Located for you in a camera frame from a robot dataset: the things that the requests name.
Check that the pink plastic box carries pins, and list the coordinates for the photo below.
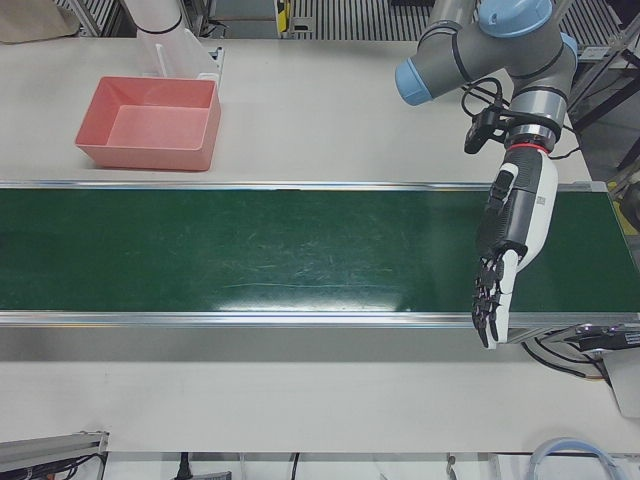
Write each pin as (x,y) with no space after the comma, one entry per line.
(150,125)

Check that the green conveyor belt aluminium rails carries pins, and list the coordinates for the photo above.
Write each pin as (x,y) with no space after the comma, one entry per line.
(250,250)

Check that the white cylindrical column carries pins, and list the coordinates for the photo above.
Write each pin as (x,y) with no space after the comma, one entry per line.
(160,35)

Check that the black electronic device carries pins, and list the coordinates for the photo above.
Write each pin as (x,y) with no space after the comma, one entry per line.
(607,337)

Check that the tan fabric sheet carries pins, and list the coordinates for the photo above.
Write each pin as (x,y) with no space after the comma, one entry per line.
(30,20)

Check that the aluminium profile bar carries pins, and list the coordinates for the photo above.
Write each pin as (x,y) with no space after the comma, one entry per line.
(55,442)

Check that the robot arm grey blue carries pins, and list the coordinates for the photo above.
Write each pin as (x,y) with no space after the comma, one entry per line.
(490,55)

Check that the yellow black striped guard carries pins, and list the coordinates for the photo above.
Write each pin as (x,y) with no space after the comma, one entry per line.
(284,15)

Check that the robot hand white grey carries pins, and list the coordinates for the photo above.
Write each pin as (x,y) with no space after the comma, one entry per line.
(525,215)

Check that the grey flat panel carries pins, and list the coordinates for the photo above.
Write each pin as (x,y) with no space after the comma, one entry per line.
(625,380)

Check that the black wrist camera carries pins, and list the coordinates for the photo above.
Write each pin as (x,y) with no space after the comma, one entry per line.
(481,131)

